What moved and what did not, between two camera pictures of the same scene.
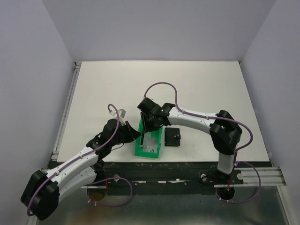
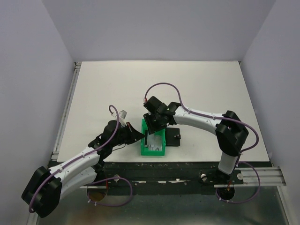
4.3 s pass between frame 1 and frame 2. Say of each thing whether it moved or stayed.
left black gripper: stayed
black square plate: stayed
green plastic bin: moved
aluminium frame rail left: stayed
